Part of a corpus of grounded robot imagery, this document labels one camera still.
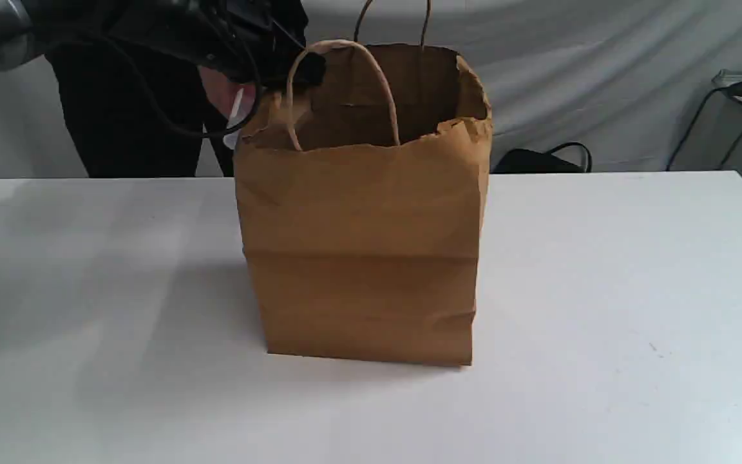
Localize grey backdrop cloth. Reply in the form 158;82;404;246
0;1;742;177

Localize person in black clothes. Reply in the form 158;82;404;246
44;0;309;179

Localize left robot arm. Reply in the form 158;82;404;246
0;1;326;89

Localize person's bare hand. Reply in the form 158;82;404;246
198;67;255;117

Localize brown paper bag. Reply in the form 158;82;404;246
234;34;493;367

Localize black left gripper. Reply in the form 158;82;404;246
185;1;309;89

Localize clear plastic tube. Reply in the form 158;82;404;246
223;88;245;150

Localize black object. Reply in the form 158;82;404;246
491;142;594;175

